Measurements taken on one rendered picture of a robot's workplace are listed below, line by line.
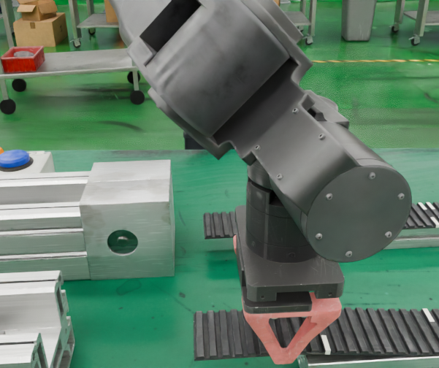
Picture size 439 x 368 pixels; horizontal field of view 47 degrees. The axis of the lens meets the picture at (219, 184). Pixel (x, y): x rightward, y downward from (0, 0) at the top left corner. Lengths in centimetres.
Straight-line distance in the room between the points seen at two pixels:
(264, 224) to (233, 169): 45
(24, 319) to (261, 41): 30
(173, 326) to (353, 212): 29
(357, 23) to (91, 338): 510
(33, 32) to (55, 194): 496
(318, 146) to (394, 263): 38
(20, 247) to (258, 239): 29
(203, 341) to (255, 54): 24
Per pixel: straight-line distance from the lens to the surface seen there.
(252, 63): 28
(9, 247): 57
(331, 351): 43
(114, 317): 53
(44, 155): 74
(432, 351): 46
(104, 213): 52
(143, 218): 52
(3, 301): 45
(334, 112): 31
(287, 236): 34
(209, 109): 28
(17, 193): 62
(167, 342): 49
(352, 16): 542
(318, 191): 24
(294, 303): 36
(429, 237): 65
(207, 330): 44
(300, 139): 26
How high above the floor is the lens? 113
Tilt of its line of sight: 28 degrees down
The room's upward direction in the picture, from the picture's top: 1 degrees counter-clockwise
